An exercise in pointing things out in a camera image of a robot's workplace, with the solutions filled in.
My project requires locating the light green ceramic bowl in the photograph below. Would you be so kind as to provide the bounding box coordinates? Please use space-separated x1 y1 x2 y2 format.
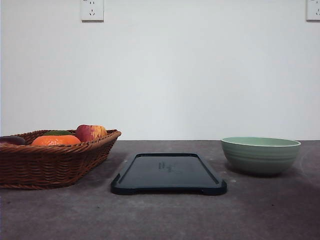
221 136 301 175

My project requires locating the brown wicker basket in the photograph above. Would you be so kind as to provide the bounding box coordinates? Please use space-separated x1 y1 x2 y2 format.
0 129 122 190

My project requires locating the dark green rectangular tray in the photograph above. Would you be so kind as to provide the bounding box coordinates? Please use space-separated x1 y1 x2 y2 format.
111 153 228 195

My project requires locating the red yellow apple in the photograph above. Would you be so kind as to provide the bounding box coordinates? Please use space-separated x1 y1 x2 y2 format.
75 124 107 142

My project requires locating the dark green fruit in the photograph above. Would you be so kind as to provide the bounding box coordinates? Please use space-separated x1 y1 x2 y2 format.
43 130 74 136

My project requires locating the orange mandarin fruit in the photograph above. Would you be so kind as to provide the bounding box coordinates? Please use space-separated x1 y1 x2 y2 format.
31 135 81 146

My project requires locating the dark purple fruit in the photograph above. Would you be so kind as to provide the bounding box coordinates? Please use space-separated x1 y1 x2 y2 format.
0 136 26 145

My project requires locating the white wall power socket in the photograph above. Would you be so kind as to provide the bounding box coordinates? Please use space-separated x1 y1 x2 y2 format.
80 0 105 24

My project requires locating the white wall socket right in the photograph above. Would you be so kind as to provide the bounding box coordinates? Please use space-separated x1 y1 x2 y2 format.
306 0 320 22

